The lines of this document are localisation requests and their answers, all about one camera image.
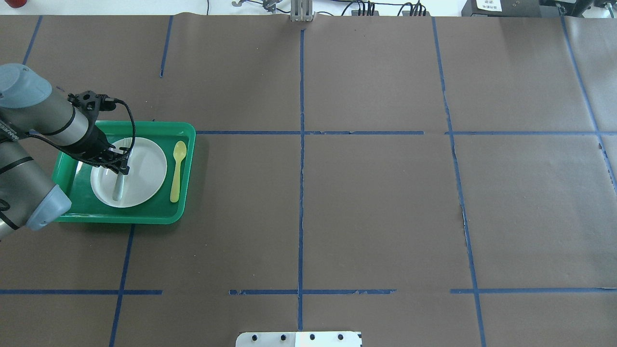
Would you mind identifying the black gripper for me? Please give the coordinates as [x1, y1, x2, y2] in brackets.
[72, 123, 132, 175]

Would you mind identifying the black box with label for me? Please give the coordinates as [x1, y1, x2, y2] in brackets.
[461, 0, 541, 18]

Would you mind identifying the red cylinder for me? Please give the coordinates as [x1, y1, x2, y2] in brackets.
[4, 0, 28, 8]

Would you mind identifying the white round plate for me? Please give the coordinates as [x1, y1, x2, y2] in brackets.
[90, 137, 167, 208]

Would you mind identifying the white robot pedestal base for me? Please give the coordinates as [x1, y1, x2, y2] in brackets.
[235, 330, 363, 347]

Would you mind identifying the aluminium frame post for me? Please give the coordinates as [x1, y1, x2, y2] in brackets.
[289, 0, 315, 22]

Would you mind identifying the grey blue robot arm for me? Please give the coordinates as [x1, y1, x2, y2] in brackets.
[0, 63, 136, 237]

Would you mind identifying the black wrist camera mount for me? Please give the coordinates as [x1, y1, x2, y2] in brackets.
[67, 90, 116, 115]

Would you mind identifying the green plastic tray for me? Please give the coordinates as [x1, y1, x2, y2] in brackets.
[53, 121, 196, 225]

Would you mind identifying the yellow plastic spoon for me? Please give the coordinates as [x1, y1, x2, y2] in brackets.
[169, 141, 188, 203]

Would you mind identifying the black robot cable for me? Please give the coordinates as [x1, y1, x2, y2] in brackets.
[28, 98, 137, 167]

